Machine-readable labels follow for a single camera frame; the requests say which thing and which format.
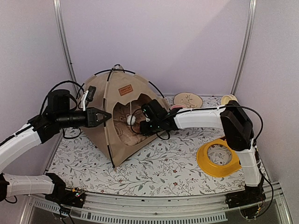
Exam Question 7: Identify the floral table mat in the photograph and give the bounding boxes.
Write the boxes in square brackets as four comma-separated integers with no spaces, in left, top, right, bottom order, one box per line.
[48,95,267,196]

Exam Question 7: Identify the pink round pet bowl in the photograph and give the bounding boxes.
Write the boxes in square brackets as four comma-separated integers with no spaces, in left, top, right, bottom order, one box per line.
[170,105,186,110]

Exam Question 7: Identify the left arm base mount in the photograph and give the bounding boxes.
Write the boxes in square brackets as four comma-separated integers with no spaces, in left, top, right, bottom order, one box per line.
[45,173,86,208]

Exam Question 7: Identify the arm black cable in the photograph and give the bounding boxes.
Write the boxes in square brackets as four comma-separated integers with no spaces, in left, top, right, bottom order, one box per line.
[39,80,86,140]
[129,105,264,147]

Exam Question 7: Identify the white and brown pillow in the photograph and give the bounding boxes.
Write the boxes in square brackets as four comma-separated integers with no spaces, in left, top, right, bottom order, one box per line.
[113,94,150,146]

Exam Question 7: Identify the yellow double bowl holder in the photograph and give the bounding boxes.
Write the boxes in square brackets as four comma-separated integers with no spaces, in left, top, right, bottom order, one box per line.
[196,137,241,178]

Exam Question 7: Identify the right aluminium frame post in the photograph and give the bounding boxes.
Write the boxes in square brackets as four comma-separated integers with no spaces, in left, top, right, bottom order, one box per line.
[230,0,257,95]

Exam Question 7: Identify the beige fabric pet tent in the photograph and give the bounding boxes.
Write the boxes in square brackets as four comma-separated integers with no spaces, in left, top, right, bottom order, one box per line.
[83,65,170,168]

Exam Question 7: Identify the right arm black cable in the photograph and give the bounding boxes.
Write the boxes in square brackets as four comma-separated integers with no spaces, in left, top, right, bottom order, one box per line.
[129,105,264,147]

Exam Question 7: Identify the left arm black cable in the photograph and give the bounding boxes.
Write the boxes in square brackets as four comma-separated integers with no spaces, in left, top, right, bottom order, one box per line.
[39,80,86,140]

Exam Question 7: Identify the white pompom toy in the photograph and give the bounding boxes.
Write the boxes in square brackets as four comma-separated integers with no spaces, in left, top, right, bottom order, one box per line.
[127,115,136,125]

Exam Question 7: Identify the aluminium frame post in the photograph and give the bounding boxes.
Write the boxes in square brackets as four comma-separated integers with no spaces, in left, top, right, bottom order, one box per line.
[230,0,257,95]
[52,0,80,89]

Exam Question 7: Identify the left aluminium frame post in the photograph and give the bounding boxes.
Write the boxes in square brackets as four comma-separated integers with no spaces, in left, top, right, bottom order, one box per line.
[52,0,80,89]

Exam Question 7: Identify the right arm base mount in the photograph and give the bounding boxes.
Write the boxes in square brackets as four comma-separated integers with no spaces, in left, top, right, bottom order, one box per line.
[225,184,266,219]

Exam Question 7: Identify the black flexible tent pole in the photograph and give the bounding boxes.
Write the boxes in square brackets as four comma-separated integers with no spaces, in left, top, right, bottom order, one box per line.
[93,69,166,98]

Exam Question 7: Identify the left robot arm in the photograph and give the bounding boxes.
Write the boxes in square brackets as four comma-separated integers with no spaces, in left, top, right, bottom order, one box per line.
[0,89,112,204]

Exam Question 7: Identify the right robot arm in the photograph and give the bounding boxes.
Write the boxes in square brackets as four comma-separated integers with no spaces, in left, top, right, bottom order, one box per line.
[140,100,262,203]

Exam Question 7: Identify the pale yellow pet bowl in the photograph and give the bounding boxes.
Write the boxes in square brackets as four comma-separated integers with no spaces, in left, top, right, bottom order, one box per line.
[221,94,238,105]

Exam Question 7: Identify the metal base rail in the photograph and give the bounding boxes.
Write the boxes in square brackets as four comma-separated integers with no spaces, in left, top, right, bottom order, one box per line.
[20,182,295,224]

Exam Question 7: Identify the beige bird-print plate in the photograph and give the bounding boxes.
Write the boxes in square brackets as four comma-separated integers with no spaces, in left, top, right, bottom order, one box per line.
[173,92,203,108]

